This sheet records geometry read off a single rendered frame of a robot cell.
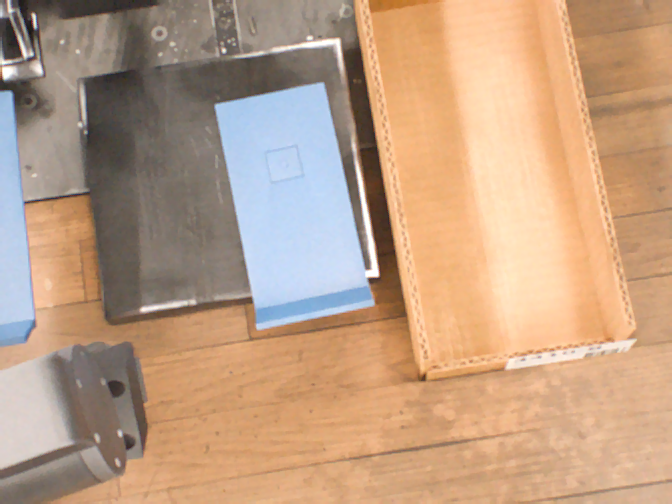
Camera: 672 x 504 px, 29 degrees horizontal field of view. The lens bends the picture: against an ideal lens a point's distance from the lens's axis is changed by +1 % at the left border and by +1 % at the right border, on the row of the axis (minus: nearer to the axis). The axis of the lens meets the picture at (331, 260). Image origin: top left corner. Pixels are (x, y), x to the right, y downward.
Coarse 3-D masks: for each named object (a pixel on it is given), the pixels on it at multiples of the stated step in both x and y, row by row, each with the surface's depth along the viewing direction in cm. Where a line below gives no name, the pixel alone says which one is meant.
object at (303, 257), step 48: (288, 96) 82; (240, 144) 81; (288, 144) 81; (336, 144) 81; (240, 192) 80; (288, 192) 80; (336, 192) 80; (288, 240) 79; (336, 240) 79; (288, 288) 79; (336, 288) 79
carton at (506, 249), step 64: (384, 0) 84; (448, 0) 85; (512, 0) 85; (384, 64) 84; (448, 64) 84; (512, 64) 84; (576, 64) 77; (384, 128) 76; (448, 128) 83; (512, 128) 83; (576, 128) 78; (448, 192) 82; (512, 192) 82; (576, 192) 80; (448, 256) 81; (512, 256) 81; (576, 256) 80; (448, 320) 80; (512, 320) 80; (576, 320) 79
